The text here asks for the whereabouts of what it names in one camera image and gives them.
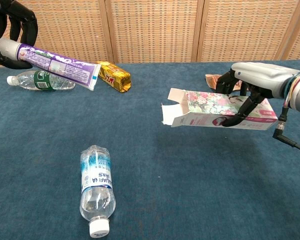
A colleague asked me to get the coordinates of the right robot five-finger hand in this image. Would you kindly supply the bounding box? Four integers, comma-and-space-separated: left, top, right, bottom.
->
215, 61, 300, 128

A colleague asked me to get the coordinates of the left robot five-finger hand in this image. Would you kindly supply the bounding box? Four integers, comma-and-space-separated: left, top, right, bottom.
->
0, 0, 39, 70

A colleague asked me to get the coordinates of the purple white toothpaste tube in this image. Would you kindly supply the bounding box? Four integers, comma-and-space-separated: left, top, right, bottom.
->
0, 37, 102, 92

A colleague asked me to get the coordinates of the floral toothpaste box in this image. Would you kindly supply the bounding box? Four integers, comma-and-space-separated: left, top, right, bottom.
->
161, 87, 279, 131

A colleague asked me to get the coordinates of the brown spout pouch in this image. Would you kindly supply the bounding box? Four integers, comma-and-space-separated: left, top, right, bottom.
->
204, 73, 242, 91

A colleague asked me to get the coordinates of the green label water bottle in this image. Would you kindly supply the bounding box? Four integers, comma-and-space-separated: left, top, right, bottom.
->
6, 69, 77, 91

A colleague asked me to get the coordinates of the golden snack package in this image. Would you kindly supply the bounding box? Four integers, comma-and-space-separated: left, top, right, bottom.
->
96, 60, 132, 93

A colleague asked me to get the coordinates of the woven bamboo folding screen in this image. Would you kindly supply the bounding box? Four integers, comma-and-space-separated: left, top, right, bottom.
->
0, 0, 300, 69

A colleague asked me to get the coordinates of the blue carpet table mat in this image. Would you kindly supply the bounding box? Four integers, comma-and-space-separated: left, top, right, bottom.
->
0, 59, 300, 240

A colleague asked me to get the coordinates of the blue label water bottle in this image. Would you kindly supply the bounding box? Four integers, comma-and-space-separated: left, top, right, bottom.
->
79, 144, 117, 239

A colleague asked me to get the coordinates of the black arm cable with connector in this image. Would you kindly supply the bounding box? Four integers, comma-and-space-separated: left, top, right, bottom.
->
272, 99, 300, 156

